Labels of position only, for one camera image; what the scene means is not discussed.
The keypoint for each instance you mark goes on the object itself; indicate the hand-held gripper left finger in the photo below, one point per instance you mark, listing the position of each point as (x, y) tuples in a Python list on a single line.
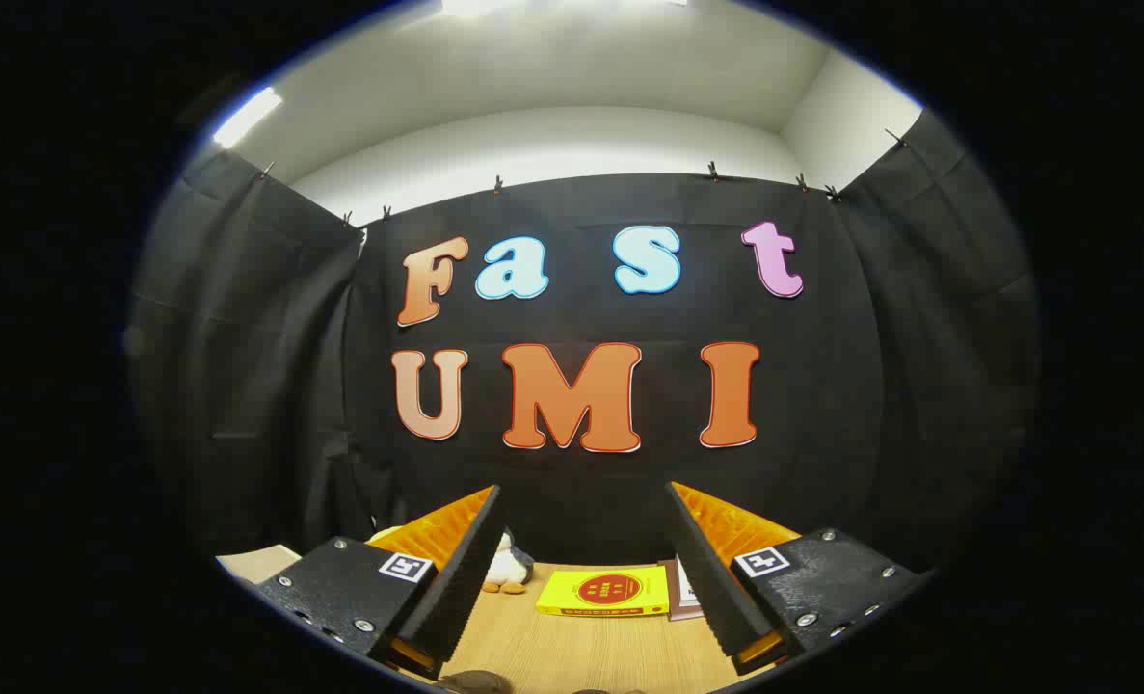
[(465, 578)]

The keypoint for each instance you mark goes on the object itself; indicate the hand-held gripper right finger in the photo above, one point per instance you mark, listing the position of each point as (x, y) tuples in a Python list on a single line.
[(706, 578)]

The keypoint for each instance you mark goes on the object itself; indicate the cream fabric storage box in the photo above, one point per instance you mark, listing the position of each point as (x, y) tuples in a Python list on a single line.
[(263, 562)]

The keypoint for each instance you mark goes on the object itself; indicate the penguin plush toy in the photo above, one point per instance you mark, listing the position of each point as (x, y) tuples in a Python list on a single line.
[(509, 569)]

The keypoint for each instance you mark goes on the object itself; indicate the yellow bread plush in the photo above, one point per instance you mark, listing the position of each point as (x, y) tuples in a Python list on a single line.
[(385, 533)]

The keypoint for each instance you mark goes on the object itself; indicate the yellow book red circle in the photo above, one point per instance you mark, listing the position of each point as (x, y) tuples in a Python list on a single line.
[(602, 590)]

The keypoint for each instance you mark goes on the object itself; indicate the ceiling light panel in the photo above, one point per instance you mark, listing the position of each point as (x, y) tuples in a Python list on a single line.
[(246, 118)]

